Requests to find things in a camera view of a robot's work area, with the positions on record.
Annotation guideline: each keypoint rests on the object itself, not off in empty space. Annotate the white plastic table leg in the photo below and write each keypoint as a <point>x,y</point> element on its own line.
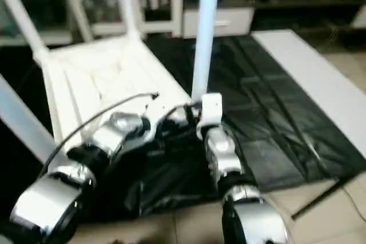
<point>23,121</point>
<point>205,32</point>
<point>128,4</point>
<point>23,12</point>

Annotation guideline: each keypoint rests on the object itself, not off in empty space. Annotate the white plastic table top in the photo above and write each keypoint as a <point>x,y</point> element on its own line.
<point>108,78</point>

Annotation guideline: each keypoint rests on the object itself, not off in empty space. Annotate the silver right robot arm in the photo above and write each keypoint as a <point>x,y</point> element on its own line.
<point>229,164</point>

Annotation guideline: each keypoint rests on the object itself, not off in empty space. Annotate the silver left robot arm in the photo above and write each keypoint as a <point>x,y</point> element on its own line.
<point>91,164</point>

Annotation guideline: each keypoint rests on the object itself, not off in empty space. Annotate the black work mat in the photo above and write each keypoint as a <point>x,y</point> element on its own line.
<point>269,112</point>

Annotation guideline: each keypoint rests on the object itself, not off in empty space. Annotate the white drawer unit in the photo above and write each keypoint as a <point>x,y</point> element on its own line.
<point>220,22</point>

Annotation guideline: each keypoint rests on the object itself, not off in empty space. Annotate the white glass-door cabinet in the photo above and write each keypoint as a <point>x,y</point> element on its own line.
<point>126,1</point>

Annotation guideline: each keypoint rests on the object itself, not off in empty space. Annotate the white flat board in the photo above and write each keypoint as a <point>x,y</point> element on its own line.
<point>320,78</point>

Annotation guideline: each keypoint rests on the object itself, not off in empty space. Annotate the black metal stand leg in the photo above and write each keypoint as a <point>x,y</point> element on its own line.
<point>323,198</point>

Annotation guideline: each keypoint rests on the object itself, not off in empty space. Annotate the dark low sideboard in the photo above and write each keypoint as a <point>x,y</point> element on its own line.
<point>309,4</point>

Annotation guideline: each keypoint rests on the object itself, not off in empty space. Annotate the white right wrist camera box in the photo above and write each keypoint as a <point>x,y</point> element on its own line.
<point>210,110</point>

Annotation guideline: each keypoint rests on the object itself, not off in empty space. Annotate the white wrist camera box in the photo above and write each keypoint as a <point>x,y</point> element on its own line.
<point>171,112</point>
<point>210,110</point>

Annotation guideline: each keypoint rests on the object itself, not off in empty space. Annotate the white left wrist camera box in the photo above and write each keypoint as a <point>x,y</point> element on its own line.
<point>171,112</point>

